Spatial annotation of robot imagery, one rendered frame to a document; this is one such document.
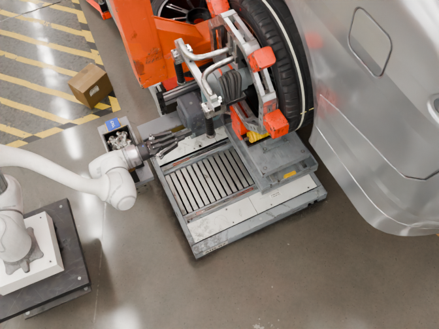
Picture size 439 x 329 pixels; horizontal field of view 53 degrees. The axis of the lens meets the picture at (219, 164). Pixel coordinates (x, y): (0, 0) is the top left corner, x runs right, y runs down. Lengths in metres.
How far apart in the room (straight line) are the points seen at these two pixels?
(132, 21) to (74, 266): 1.20
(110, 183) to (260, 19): 0.85
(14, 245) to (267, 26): 1.42
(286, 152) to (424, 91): 1.43
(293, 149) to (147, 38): 1.00
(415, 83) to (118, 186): 1.06
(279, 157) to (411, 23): 1.48
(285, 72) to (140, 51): 0.84
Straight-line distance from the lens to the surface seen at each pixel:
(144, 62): 2.35
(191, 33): 2.42
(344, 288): 2.49
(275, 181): 2.50
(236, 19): 1.89
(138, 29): 2.22
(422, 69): 1.18
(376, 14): 1.26
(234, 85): 1.76
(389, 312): 2.52
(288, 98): 1.79
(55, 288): 2.33
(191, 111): 2.49
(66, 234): 2.41
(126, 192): 1.68
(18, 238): 2.17
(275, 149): 2.54
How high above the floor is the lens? 2.36
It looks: 59 degrees down
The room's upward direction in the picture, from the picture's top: 7 degrees counter-clockwise
